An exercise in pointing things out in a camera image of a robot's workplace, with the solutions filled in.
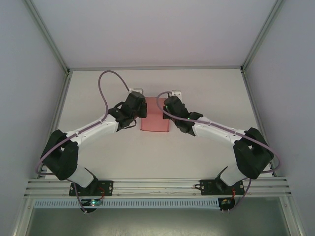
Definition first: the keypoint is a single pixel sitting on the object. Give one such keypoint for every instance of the pink cloth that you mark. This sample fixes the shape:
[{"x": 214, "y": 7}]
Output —
[{"x": 155, "y": 120}]

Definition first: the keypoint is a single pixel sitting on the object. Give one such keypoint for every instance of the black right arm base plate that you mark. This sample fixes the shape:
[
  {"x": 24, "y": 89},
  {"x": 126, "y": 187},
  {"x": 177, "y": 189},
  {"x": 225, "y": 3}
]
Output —
[{"x": 208, "y": 186}]

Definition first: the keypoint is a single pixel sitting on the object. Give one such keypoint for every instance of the aluminium frame back bar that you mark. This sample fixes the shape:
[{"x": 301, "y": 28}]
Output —
[{"x": 157, "y": 68}]

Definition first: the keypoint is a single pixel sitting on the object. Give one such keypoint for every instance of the circuit board with green light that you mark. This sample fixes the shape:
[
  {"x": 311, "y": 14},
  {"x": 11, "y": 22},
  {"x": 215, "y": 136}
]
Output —
[{"x": 92, "y": 202}]

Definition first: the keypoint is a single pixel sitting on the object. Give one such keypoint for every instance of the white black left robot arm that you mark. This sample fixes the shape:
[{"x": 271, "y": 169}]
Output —
[{"x": 93, "y": 129}]

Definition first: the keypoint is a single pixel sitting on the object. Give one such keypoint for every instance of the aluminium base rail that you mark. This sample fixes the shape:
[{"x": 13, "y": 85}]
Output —
[{"x": 157, "y": 188}]

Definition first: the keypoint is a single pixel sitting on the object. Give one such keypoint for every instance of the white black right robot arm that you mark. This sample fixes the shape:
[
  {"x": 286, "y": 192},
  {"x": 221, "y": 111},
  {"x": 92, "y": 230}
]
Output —
[{"x": 216, "y": 131}]

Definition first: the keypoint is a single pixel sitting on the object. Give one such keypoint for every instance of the aluminium frame post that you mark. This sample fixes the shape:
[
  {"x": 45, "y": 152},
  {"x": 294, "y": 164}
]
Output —
[
  {"x": 262, "y": 34},
  {"x": 46, "y": 34}
]

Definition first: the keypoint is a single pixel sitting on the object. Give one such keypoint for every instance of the small circuit board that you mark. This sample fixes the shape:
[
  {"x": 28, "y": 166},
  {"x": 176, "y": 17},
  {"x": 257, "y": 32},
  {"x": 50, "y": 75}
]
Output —
[{"x": 226, "y": 202}]

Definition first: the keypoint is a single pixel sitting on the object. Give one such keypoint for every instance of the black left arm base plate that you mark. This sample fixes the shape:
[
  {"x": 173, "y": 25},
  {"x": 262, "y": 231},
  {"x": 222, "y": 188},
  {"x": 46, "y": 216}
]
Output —
[{"x": 105, "y": 188}]

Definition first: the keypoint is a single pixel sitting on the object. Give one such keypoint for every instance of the aluminium table side rail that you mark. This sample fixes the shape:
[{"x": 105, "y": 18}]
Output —
[
  {"x": 57, "y": 113},
  {"x": 258, "y": 118}
]

